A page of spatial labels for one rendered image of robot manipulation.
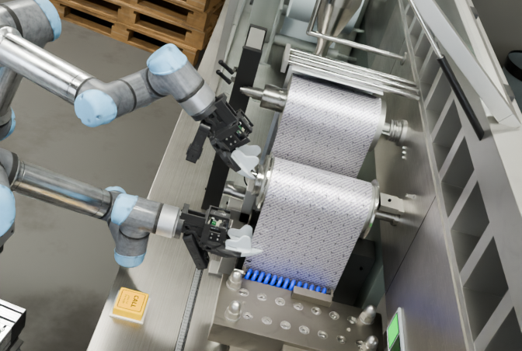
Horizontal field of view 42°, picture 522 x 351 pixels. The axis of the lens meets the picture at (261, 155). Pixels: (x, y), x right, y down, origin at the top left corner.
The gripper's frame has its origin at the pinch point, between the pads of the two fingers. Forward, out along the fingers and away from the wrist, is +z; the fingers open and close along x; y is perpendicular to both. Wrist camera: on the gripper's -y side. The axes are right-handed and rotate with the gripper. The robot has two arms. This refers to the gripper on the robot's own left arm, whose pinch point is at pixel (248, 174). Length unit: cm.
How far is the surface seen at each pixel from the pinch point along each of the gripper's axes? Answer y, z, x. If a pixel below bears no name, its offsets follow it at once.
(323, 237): 7.1, 21.1, -5.5
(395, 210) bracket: 24.1, 25.3, -1.7
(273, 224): -0.6, 11.8, -5.5
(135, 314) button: -37.6, 9.3, -18.7
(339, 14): 24, 1, 67
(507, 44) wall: 55, 182, 347
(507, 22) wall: 62, 167, 348
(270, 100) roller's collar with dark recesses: 6.6, -4.1, 22.7
